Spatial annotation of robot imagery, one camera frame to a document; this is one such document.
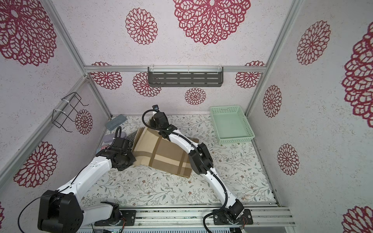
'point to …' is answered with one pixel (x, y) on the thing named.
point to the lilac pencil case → (109, 138)
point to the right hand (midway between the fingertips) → (152, 114)
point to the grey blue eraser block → (114, 123)
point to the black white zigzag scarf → (131, 138)
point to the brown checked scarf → (151, 149)
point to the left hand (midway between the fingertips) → (133, 162)
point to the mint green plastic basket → (231, 124)
